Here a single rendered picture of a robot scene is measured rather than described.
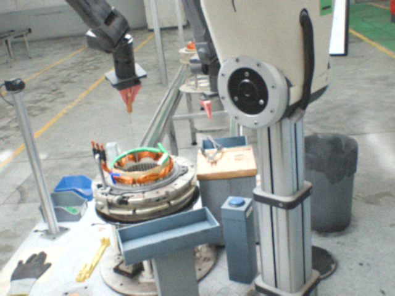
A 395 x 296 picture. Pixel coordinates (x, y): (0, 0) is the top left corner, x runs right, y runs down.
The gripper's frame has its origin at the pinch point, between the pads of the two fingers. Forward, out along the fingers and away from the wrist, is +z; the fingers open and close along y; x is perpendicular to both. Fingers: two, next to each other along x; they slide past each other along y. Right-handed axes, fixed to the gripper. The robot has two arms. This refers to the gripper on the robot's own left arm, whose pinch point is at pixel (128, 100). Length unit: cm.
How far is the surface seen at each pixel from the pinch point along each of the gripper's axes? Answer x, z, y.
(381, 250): 23, 145, -138
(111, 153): -3.1, 19.9, 6.6
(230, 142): -2, 35, -40
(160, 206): 24.4, 20.2, 3.8
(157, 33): -214, 103, -118
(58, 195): -42, 67, 20
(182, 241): 41.4, 14.9, 6.7
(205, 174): 16.5, 24.6, -16.4
